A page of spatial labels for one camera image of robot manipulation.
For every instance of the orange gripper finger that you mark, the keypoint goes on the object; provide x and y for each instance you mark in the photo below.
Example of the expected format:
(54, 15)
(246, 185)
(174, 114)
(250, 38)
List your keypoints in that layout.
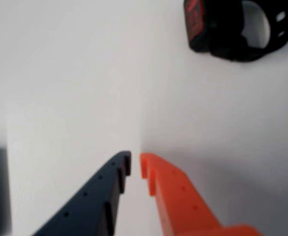
(178, 201)

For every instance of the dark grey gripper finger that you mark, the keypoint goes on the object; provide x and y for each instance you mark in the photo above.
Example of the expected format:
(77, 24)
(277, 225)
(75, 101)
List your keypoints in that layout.
(90, 204)

